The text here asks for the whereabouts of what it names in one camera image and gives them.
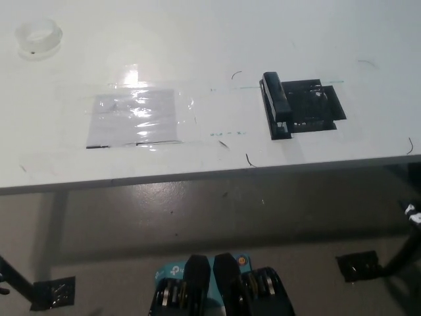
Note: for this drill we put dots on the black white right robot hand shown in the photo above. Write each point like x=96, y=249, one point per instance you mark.
x=411, y=212

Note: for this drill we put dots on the black stapler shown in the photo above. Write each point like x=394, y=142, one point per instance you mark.
x=278, y=102

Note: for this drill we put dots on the black tape mark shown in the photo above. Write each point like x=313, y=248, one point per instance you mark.
x=312, y=105

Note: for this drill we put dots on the black robot body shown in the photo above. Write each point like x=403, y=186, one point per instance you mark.
x=227, y=289

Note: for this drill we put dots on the black stand leg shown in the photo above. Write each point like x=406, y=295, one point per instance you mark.
x=403, y=250
x=18, y=276

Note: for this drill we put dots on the clear plastic film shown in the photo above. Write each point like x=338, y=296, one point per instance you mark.
x=189, y=108

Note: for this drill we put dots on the teal network device box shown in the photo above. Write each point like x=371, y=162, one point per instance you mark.
x=171, y=270

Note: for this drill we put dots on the white paper sheet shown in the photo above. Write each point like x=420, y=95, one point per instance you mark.
x=131, y=118

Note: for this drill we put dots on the grey table leg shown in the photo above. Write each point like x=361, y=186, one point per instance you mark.
x=51, y=230

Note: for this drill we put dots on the clear tape roll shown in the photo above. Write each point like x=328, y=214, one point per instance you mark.
x=37, y=41

